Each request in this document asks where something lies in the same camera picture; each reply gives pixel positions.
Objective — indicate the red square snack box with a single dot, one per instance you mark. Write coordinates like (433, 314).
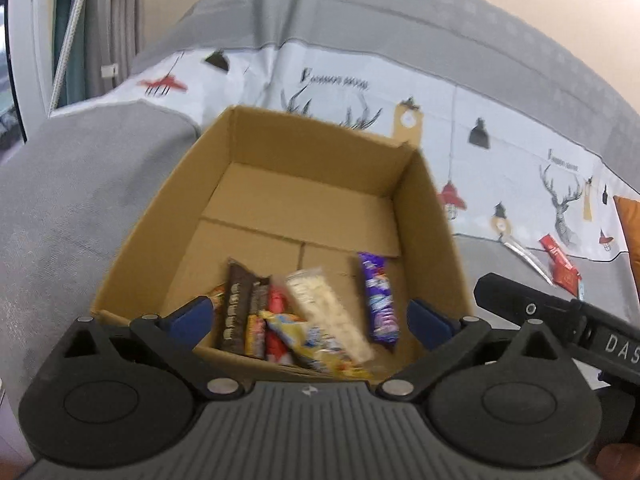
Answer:
(568, 278)

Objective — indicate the dark brown chocolate bar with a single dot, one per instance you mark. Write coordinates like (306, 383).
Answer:
(237, 301)

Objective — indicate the grey printed sofa cover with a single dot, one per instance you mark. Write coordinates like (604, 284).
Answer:
(496, 100)

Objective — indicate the red snack packet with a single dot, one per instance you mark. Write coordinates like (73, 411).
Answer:
(554, 250)

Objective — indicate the silver foil snack stick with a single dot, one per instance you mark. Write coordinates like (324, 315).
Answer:
(527, 256)

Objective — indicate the yellow cartoon snack packet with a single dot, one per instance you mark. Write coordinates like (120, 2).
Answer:
(317, 349)

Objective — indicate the brown cardboard box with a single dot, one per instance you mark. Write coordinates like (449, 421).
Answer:
(279, 193)

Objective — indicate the purple candy packet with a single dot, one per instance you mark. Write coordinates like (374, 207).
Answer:
(383, 323)

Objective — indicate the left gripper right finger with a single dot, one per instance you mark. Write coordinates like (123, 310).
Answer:
(450, 346)

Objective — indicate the person's hand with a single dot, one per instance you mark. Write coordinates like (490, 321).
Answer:
(619, 461)

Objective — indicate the small red candy stick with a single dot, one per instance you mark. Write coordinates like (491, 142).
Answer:
(279, 341)

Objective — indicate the grey green curtain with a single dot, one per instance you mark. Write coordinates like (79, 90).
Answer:
(114, 36)

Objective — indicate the gold candy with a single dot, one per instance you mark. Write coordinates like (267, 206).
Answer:
(216, 296)

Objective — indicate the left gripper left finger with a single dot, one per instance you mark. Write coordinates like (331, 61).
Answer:
(172, 339)

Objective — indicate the white rice cracker packet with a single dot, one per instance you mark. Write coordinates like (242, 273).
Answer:
(317, 301)

